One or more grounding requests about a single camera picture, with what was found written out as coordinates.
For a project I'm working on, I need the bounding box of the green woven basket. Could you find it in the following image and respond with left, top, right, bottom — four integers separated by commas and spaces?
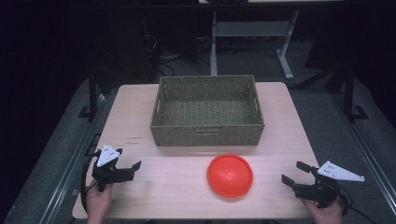
149, 74, 266, 147

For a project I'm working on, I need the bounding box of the person's right hand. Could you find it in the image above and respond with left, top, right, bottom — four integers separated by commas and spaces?
300, 198, 344, 224

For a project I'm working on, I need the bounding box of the orange plastic bowl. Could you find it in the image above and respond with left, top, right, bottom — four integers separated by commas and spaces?
206, 153, 254, 199

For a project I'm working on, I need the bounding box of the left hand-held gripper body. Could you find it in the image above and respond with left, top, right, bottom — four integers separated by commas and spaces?
91, 143, 135, 192

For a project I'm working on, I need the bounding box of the person's left hand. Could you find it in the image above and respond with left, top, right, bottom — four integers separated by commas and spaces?
85, 181, 114, 224

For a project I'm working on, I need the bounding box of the white metal desk frame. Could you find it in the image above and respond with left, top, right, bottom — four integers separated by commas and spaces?
209, 8, 301, 81

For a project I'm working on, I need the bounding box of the bundle of floor cables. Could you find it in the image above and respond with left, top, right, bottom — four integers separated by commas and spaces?
146, 34, 213, 77

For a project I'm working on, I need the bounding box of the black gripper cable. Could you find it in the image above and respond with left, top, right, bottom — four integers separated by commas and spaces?
337, 186, 378, 224
79, 154, 98, 215

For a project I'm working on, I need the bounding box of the black metal stand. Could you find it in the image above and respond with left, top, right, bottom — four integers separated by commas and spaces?
78, 66, 104, 120
342, 63, 370, 123

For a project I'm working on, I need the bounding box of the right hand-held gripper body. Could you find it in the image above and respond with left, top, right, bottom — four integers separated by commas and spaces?
293, 160, 366, 209

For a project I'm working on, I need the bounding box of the metal floor rail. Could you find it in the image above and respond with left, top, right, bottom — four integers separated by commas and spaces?
38, 92, 108, 224
331, 92, 396, 216

